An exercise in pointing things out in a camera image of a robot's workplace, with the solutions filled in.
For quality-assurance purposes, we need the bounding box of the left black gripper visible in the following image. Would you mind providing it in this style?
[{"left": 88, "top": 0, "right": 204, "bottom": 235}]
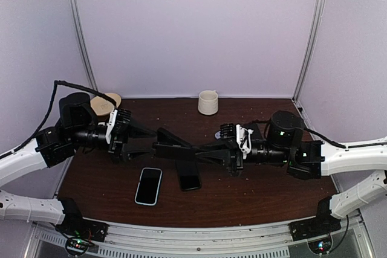
[{"left": 71, "top": 119, "right": 160, "bottom": 166}]

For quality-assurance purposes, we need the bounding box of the black phone case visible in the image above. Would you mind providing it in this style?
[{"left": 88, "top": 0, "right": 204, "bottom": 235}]
[{"left": 152, "top": 127, "right": 200, "bottom": 161}]

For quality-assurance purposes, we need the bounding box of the black phone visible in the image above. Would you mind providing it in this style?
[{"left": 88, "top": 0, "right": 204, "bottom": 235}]
[{"left": 175, "top": 161, "right": 201, "bottom": 192}]

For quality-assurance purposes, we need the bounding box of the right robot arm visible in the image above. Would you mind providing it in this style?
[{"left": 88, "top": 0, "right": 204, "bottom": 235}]
[{"left": 195, "top": 111, "right": 386, "bottom": 235}]

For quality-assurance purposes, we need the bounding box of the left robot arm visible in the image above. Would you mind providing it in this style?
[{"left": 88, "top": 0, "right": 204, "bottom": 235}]
[{"left": 1, "top": 92, "right": 155, "bottom": 236}]

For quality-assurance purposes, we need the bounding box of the phone in light-blue case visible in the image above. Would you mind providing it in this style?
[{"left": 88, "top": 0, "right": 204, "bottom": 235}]
[{"left": 134, "top": 167, "right": 163, "bottom": 206}]

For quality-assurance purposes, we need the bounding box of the beige ceramic plate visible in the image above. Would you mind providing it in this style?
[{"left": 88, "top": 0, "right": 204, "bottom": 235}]
[{"left": 90, "top": 92, "right": 122, "bottom": 117}]

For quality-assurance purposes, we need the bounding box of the cream textured mug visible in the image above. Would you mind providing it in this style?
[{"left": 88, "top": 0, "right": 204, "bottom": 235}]
[{"left": 198, "top": 90, "right": 218, "bottom": 115}]

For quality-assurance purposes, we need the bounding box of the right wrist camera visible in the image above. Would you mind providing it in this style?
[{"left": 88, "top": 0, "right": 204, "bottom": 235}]
[{"left": 220, "top": 123, "right": 254, "bottom": 154}]

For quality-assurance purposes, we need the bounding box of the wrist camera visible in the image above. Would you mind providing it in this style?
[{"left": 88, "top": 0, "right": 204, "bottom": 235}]
[
  {"left": 105, "top": 109, "right": 132, "bottom": 152},
  {"left": 220, "top": 123, "right": 254, "bottom": 154}
]

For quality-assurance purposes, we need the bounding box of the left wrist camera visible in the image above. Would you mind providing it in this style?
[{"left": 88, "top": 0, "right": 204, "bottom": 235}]
[{"left": 105, "top": 109, "right": 132, "bottom": 152}]

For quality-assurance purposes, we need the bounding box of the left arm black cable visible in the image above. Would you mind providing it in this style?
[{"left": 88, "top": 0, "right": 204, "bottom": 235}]
[{"left": 0, "top": 80, "right": 119, "bottom": 159}]

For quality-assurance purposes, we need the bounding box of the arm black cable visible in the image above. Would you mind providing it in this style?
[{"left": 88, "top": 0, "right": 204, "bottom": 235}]
[
  {"left": 0, "top": 80, "right": 119, "bottom": 159},
  {"left": 302, "top": 127, "right": 387, "bottom": 150}
]

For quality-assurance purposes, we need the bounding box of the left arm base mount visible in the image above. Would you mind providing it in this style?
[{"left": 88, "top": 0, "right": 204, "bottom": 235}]
[{"left": 56, "top": 219, "right": 108, "bottom": 242}]

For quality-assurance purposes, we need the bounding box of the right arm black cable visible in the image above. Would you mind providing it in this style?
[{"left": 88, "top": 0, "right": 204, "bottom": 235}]
[{"left": 302, "top": 127, "right": 387, "bottom": 150}]

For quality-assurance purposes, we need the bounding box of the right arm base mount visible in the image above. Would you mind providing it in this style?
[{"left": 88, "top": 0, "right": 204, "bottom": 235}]
[{"left": 289, "top": 216, "right": 341, "bottom": 241}]

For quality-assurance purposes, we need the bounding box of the left aluminium corner post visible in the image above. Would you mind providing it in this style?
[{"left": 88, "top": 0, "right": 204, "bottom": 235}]
[{"left": 68, "top": 0, "right": 98, "bottom": 91}]

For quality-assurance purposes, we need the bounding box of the aluminium corner post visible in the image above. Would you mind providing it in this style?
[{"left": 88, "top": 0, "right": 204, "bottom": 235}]
[
  {"left": 292, "top": 0, "right": 326, "bottom": 103},
  {"left": 68, "top": 0, "right": 98, "bottom": 91}
]

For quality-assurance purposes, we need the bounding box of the right aluminium corner post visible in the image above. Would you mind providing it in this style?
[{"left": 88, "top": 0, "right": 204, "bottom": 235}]
[{"left": 292, "top": 0, "right": 326, "bottom": 103}]

